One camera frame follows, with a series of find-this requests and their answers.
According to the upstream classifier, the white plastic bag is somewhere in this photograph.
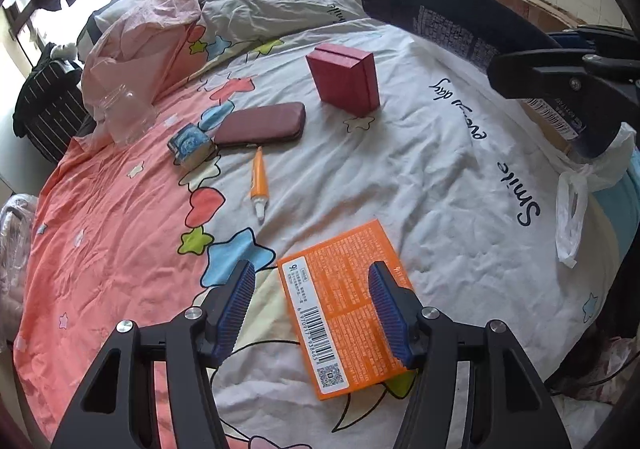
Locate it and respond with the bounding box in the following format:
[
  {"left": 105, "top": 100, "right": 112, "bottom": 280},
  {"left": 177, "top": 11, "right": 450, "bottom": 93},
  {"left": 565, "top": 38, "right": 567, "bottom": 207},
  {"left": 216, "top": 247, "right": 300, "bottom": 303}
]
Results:
[{"left": 555, "top": 121, "right": 636, "bottom": 270}]

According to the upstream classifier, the pink cloth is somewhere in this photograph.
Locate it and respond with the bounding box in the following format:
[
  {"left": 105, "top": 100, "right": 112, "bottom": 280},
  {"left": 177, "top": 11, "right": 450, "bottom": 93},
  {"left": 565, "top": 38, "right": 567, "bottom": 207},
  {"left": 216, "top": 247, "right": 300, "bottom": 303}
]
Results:
[{"left": 80, "top": 0, "right": 206, "bottom": 104}]

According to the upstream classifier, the brown cardboard box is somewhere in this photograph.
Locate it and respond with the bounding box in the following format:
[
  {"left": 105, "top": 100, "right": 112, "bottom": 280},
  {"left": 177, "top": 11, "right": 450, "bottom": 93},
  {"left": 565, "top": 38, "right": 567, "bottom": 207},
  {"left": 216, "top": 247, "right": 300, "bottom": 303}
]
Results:
[{"left": 435, "top": 0, "right": 601, "bottom": 154}]

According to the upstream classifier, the clear glass jar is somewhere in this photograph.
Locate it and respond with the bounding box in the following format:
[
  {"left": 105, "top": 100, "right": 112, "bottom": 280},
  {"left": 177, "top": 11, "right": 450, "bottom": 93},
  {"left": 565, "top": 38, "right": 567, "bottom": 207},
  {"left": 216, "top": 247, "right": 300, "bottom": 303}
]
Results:
[{"left": 97, "top": 84, "right": 158, "bottom": 146}]

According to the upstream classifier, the orange ointment tube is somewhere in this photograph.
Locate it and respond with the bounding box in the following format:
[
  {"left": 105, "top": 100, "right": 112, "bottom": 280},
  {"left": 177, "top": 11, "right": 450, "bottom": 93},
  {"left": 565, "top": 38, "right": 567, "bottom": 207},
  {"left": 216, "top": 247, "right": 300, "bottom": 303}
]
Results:
[{"left": 249, "top": 146, "right": 270, "bottom": 222}]

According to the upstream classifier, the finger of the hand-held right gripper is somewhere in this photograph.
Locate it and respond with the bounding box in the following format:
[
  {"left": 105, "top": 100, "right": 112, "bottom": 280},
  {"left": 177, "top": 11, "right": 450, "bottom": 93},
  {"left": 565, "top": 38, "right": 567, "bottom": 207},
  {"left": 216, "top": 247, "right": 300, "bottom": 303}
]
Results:
[
  {"left": 547, "top": 26, "right": 640, "bottom": 57},
  {"left": 487, "top": 48, "right": 640, "bottom": 160}
]

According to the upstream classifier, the red gift box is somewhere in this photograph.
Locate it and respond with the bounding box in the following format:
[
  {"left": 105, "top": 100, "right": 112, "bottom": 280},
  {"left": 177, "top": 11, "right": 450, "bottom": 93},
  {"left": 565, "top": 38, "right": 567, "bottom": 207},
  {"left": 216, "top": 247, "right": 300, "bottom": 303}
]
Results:
[{"left": 306, "top": 43, "right": 381, "bottom": 118}]

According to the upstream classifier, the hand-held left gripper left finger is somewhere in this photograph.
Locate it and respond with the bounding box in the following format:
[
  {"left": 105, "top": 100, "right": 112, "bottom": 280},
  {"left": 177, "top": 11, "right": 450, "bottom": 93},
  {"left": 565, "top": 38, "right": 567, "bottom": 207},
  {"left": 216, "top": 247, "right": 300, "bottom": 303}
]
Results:
[{"left": 50, "top": 259, "right": 258, "bottom": 449}]

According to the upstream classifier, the white plush toy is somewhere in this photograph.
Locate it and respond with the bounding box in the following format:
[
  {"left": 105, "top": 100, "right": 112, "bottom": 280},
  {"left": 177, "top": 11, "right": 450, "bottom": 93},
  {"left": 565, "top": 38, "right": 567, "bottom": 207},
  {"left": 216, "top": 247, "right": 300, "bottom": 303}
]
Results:
[{"left": 50, "top": 43, "right": 81, "bottom": 62}]

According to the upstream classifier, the star printed bed sheet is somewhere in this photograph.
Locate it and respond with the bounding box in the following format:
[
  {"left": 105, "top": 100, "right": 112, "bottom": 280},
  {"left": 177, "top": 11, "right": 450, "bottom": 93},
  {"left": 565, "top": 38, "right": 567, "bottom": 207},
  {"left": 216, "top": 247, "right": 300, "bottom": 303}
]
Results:
[{"left": 12, "top": 19, "right": 621, "bottom": 449}]

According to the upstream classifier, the clear plastic bag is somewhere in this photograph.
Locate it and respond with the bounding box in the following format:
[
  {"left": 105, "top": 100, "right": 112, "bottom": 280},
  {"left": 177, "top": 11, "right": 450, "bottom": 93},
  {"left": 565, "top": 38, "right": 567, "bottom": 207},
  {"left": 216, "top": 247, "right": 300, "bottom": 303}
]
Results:
[{"left": 0, "top": 194, "right": 38, "bottom": 330}]

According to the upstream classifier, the maroon leather case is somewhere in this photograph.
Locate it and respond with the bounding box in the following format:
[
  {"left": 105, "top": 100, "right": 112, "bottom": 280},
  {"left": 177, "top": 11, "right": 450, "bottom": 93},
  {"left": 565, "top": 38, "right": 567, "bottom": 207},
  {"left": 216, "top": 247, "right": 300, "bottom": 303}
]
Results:
[{"left": 214, "top": 102, "right": 307, "bottom": 150}]

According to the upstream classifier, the blue swirl tissue pack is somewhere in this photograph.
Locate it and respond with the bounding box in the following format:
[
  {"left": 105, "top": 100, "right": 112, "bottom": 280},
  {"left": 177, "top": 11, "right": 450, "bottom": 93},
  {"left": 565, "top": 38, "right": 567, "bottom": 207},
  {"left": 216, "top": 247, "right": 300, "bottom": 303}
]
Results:
[{"left": 166, "top": 123, "right": 217, "bottom": 166}]

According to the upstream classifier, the orange box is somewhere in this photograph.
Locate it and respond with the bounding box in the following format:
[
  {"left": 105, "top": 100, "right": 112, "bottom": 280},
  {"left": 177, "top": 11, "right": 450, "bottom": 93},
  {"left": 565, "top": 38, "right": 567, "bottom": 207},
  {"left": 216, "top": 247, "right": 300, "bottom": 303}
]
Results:
[{"left": 276, "top": 219, "right": 416, "bottom": 401}]

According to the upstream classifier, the black striped suitcase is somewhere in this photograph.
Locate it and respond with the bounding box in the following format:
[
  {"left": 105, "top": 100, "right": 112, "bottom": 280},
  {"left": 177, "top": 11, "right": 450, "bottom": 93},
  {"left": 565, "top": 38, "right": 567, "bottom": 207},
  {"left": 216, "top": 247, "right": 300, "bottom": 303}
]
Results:
[{"left": 12, "top": 41, "right": 86, "bottom": 164}]

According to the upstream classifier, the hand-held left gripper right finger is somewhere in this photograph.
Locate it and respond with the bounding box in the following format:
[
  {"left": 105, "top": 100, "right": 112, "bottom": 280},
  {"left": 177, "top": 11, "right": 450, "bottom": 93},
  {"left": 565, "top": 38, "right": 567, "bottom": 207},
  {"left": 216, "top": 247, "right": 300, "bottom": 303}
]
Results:
[{"left": 367, "top": 261, "right": 573, "bottom": 449}]

